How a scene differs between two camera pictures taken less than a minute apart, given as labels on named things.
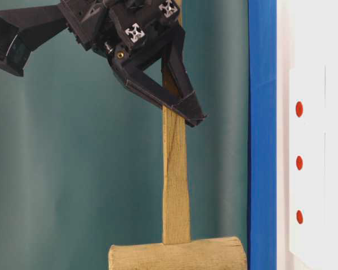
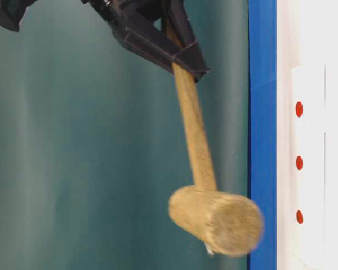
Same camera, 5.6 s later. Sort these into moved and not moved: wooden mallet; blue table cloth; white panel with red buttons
Moved: wooden mallet
Not moved: white panel with red buttons; blue table cloth
